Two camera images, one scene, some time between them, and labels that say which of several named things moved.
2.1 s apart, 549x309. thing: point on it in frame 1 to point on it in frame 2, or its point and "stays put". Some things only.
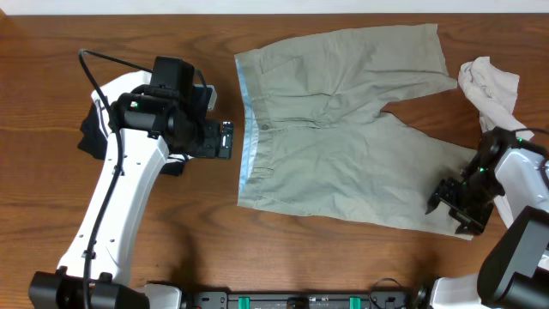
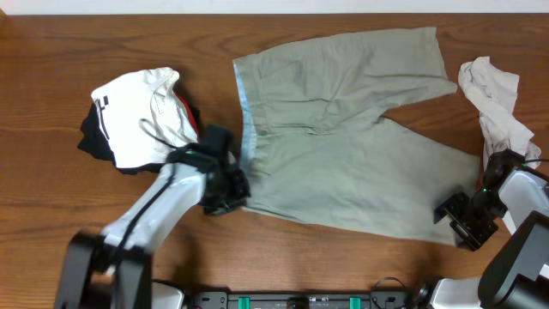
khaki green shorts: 312,136 stays put
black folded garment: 94,137 stays put
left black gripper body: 226,140 to 234,189
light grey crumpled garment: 491,90 stays put
